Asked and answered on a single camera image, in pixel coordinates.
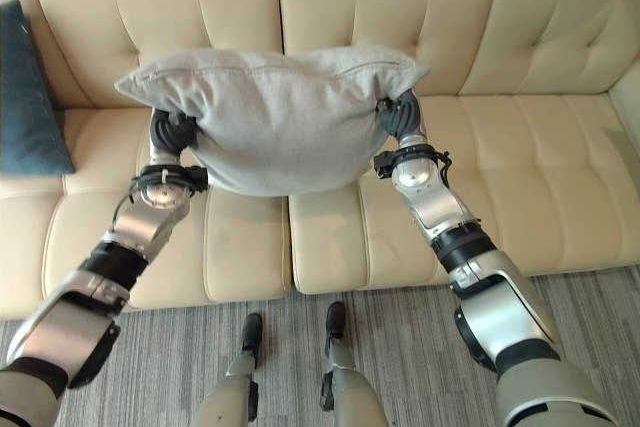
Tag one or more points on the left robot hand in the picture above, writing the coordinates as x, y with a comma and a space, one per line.
167, 135

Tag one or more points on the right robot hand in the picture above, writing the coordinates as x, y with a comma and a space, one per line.
400, 119

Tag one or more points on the grey fabric cushion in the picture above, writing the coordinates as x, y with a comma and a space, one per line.
280, 117

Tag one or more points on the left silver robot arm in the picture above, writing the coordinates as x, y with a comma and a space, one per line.
100, 287

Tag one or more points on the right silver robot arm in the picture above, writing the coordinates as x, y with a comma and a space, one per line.
480, 297

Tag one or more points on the cream leather sofa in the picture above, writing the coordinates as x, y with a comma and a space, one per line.
320, 97

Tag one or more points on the dark teal cushion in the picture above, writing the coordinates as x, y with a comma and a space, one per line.
27, 97

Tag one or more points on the left silver robot leg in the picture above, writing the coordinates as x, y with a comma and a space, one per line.
235, 382

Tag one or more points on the silver robot leg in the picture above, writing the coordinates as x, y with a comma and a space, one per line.
345, 377
235, 382

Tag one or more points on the right silver robot leg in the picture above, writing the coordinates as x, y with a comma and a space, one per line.
345, 377

